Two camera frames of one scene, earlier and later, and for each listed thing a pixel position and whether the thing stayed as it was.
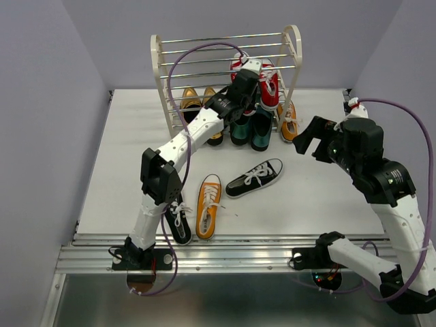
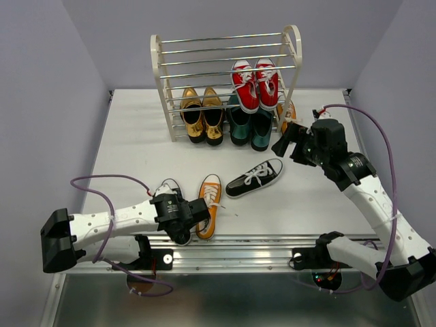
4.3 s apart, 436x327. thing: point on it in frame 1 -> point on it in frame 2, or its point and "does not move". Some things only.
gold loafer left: x=191 y=105 does not move
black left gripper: x=253 y=96 -> x=180 y=199
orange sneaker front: x=209 y=195 does not move
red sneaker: x=268 y=86 does not move
